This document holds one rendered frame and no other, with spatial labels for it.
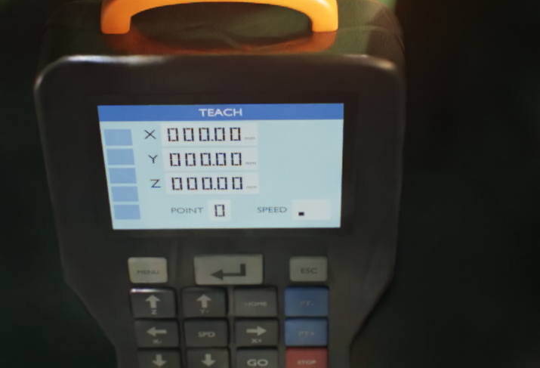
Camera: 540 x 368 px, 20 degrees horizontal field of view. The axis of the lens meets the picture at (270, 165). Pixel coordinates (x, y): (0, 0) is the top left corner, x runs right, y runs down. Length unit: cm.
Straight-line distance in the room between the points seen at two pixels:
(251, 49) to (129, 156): 4
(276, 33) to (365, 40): 2
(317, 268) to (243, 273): 2
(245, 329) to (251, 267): 3
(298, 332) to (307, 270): 3
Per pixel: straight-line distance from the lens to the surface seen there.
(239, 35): 36
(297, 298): 41
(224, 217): 39
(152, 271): 40
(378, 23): 36
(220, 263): 40
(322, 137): 37
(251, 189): 38
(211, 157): 37
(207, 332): 42
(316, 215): 39
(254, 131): 37
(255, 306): 41
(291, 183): 38
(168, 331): 42
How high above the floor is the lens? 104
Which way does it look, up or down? 44 degrees down
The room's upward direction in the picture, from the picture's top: 180 degrees clockwise
